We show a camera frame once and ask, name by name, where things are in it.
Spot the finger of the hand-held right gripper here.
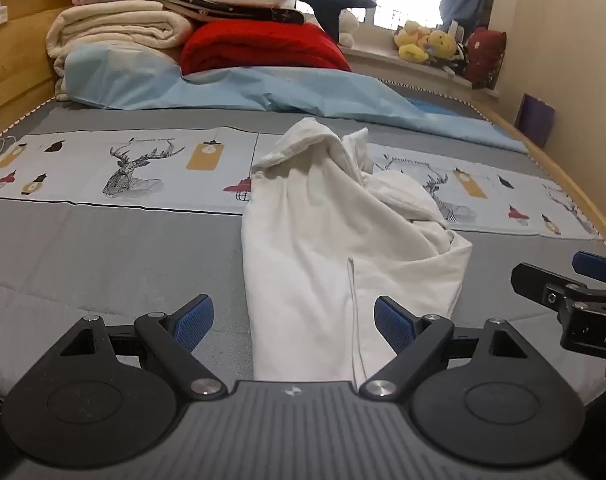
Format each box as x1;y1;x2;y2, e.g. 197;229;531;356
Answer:
511;262;591;307
572;251;606;288

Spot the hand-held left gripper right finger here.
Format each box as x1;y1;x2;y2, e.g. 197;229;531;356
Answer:
359;296;530;402

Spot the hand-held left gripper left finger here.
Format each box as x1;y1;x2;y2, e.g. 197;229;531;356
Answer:
58;295;228;401

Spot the white garment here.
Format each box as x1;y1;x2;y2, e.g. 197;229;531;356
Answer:
240;116;474;383

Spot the dark red plush bag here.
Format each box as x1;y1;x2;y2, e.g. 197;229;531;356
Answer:
465;27;508;90

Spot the light blue blanket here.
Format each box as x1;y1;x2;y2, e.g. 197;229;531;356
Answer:
63;42;531;156

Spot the yellow plush toy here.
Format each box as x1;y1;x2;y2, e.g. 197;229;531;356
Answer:
394;20;434;63
428;29;458;61

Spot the white window sill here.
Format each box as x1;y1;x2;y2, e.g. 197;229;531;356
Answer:
340;42;504;97

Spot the red blanket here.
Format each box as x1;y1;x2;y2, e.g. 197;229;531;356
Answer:
179;20;354;77

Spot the white plush toy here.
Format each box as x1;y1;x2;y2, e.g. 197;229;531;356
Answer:
337;9;360;48

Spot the cream folded quilt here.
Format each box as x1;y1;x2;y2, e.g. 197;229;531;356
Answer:
45;0;196;101

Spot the black patterned fabric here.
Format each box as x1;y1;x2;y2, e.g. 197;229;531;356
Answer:
148;0;306;26

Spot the wooden bed frame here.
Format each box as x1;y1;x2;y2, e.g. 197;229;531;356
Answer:
0;0;606;261

